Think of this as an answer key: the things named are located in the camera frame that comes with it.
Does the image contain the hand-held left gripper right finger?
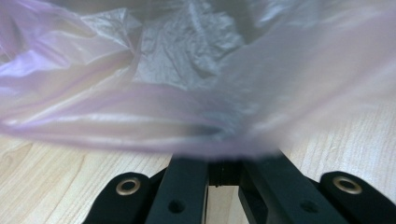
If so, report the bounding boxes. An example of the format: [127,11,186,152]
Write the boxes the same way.
[237,151,350,224]

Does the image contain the pink plastic bag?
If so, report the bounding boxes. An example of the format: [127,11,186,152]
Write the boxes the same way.
[0,0,396,161]

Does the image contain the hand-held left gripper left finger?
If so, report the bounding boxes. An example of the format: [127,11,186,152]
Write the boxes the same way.
[144,154,210,224]

